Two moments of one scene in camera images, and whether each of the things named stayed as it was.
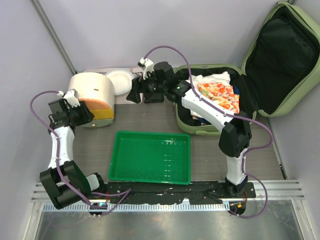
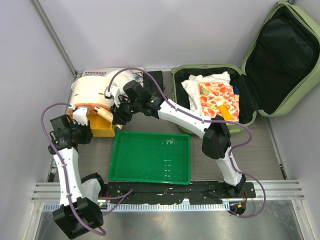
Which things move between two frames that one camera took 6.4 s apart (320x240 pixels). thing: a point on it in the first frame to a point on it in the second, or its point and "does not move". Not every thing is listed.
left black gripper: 86,115 to 88,134
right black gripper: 138,85 to 119,117
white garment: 223,77 does not move
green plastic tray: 151,157 does not move
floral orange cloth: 222,94 does not move
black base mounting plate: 177,193 does not move
